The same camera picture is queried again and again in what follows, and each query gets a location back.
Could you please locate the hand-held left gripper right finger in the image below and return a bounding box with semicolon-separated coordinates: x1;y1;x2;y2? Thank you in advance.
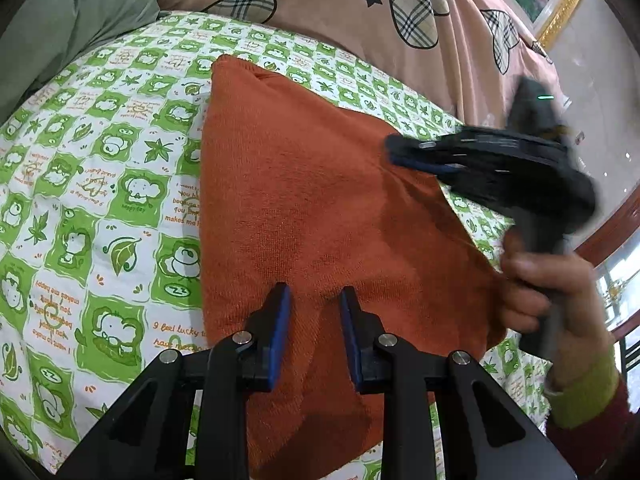
340;286;578;480

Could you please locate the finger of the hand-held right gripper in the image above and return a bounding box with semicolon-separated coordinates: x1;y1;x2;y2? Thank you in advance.
390;156;463;178
384;132;468;158

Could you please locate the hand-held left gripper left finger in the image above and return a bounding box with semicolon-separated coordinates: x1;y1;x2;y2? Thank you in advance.
55;282;293;480

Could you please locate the orange towel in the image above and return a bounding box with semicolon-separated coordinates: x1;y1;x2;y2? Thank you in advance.
199;54;508;480

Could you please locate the person's right forearm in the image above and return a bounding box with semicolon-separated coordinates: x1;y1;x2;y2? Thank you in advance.
542;350;640;480

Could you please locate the person's right hand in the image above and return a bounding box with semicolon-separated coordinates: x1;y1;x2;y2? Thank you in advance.
492;230;613;386

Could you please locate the wooden cabinet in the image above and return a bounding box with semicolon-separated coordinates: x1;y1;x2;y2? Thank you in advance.
572;192;640;376

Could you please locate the green printed blanket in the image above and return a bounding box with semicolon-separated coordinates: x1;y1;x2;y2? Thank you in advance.
0;10;551;480

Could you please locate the green pillow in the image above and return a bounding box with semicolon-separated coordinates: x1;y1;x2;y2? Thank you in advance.
0;0;163;126

